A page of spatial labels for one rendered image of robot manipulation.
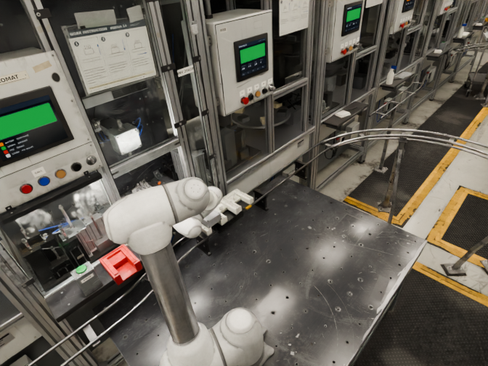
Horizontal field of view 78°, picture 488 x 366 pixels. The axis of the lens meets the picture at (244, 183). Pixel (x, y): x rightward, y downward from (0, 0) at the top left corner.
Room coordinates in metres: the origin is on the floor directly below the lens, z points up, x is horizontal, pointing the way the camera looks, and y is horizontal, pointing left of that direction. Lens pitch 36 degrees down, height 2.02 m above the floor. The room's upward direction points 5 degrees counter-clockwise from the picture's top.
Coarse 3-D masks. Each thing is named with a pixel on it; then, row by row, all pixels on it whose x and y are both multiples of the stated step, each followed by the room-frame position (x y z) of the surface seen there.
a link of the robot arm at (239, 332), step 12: (228, 312) 0.65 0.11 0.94; (240, 312) 0.64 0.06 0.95; (252, 312) 0.65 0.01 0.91; (216, 324) 0.63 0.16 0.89; (228, 324) 0.59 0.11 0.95; (240, 324) 0.59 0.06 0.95; (252, 324) 0.59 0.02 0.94; (216, 336) 0.57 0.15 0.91; (228, 336) 0.56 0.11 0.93; (240, 336) 0.55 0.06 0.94; (252, 336) 0.56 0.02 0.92; (228, 348) 0.53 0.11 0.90; (240, 348) 0.53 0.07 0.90; (252, 348) 0.54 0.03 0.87; (228, 360) 0.51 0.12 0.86; (240, 360) 0.52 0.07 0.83; (252, 360) 0.54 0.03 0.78
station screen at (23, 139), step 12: (48, 96) 1.02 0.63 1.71; (0, 108) 0.93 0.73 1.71; (12, 108) 0.95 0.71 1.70; (24, 108) 0.97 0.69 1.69; (24, 132) 0.95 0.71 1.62; (36, 132) 0.97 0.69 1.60; (48, 132) 0.99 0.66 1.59; (60, 132) 1.01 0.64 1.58; (0, 144) 0.89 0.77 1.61; (12, 144) 0.91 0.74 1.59; (24, 144) 0.93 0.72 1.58; (36, 144) 0.96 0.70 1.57; (48, 144) 0.98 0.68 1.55; (0, 156) 0.88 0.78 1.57; (12, 156) 0.90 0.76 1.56
